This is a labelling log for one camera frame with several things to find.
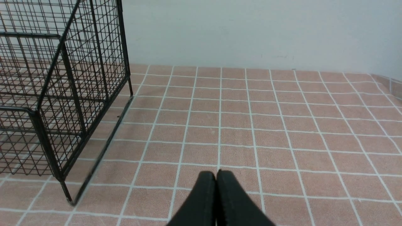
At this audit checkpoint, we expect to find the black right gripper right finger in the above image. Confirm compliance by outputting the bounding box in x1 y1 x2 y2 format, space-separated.
217 170 275 226

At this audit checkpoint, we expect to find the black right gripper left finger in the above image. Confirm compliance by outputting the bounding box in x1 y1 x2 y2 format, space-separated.
167 171 216 226

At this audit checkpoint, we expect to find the black wire rack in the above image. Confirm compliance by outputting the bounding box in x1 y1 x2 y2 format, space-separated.
0 0 131 206

